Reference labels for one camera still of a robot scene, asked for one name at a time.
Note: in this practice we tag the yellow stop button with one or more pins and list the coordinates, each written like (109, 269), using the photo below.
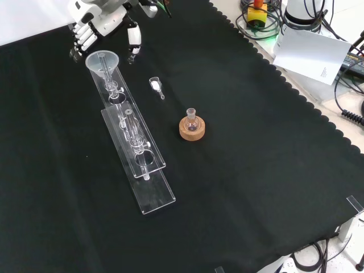
(256, 15)

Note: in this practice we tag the white power strip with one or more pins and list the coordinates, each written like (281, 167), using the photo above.
(288, 266)

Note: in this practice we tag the glass weighing funnel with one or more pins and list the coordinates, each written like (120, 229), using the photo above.
(155, 84)

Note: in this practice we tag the clear acrylic funnel stand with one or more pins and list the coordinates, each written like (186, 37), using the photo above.
(148, 182)

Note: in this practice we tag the translucent plastic funnel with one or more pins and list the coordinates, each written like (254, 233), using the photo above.
(98, 68)

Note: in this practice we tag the pale board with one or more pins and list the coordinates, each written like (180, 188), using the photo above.
(310, 54)

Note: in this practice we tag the white bench bracket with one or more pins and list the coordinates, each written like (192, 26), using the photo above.
(348, 227)

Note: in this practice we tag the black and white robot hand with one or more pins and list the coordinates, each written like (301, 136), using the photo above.
(105, 17)

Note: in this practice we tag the black bench cloth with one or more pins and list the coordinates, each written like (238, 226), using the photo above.
(256, 170)

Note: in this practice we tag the small round-bottom glass flask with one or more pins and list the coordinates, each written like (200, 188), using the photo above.
(191, 123)

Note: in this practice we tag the clear plastic cloth clip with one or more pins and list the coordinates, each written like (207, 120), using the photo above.
(219, 269)
(355, 203)

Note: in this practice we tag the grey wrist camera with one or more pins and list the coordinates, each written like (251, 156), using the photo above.
(149, 8)

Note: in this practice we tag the black power box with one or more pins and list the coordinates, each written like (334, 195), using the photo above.
(354, 61)

